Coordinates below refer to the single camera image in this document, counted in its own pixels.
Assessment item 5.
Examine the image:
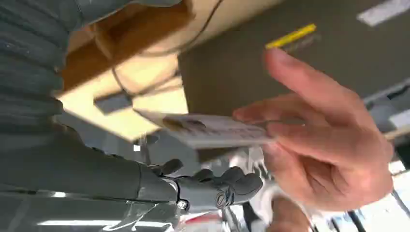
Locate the thin dark cable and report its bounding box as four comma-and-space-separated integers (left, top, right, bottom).
110, 0, 225, 98

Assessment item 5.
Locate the yellow tape strip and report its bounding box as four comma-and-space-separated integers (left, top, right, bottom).
265, 23, 318, 50

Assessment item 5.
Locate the grey flat block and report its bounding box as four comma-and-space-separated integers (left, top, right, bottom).
93, 92, 133, 115

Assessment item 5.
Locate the person's hand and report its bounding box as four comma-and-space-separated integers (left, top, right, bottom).
233, 48, 395, 212

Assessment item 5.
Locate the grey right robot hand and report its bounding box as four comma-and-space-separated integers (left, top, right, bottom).
0, 123, 264, 213

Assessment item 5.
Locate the ribbed grey right arm sleeve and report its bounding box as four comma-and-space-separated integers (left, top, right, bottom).
0, 0, 183, 135

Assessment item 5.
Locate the pale wooden desk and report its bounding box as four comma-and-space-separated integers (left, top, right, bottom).
54, 0, 282, 143

